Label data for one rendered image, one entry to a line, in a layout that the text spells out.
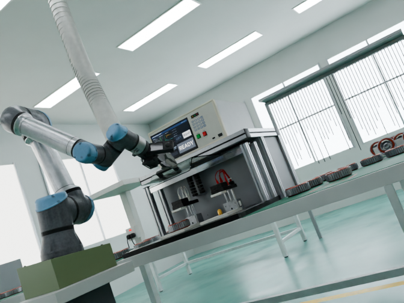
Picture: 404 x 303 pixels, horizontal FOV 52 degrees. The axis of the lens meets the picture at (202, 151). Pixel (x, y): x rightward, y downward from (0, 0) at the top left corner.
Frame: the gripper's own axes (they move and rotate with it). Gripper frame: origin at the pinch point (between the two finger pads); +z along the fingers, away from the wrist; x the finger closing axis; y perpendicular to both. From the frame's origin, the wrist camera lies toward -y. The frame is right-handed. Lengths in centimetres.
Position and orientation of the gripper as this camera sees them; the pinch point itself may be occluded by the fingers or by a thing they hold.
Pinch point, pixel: (176, 164)
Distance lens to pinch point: 180.5
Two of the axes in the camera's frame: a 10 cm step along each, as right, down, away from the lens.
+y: -7.9, 3.7, 4.9
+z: 6.1, 4.1, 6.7
